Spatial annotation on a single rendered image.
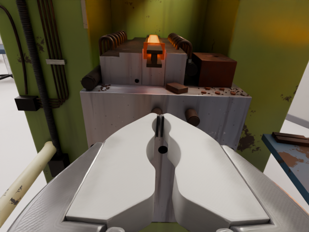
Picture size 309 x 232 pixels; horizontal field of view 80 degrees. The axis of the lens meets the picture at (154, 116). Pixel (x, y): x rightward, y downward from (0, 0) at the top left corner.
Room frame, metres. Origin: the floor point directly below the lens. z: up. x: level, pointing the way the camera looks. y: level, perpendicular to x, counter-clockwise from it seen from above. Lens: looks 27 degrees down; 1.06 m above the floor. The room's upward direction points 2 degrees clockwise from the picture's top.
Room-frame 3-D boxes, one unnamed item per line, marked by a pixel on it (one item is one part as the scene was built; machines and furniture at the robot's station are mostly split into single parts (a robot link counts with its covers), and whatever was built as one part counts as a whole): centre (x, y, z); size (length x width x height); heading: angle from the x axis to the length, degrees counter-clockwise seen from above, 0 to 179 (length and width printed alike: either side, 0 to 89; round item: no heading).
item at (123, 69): (0.65, 0.04, 0.96); 0.42 x 0.20 x 0.09; 2
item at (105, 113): (0.66, -0.02, 0.69); 0.56 x 0.38 x 0.45; 2
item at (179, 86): (0.41, -0.05, 0.92); 0.04 x 0.03 x 0.01; 36
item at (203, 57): (0.51, -0.15, 0.95); 0.12 x 0.09 x 0.07; 2
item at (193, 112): (0.36, -0.08, 0.87); 0.04 x 0.03 x 0.03; 2
